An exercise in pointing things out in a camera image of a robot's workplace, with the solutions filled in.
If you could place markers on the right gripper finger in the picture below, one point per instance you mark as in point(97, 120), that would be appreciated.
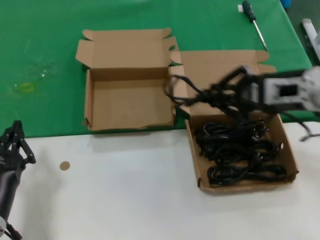
point(230, 78)
point(225, 100)

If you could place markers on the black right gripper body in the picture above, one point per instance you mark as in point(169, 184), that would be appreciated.
point(251, 90)

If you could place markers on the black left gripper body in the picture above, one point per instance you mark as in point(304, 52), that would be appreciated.
point(10, 165)

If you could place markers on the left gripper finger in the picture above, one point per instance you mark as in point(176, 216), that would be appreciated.
point(21, 142)
point(7, 140)

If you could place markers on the empty open cardboard box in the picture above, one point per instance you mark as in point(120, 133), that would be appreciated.
point(130, 105)

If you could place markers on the round cardboard disc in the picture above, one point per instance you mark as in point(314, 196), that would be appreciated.
point(65, 165)

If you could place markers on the small white tape piece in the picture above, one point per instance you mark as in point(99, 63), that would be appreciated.
point(240, 8)

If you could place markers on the small blue object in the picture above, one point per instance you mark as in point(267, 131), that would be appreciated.
point(285, 3)

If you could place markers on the green table cloth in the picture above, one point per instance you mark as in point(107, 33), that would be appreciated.
point(50, 37)

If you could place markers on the grey metal frame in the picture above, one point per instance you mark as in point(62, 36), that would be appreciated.
point(308, 26)

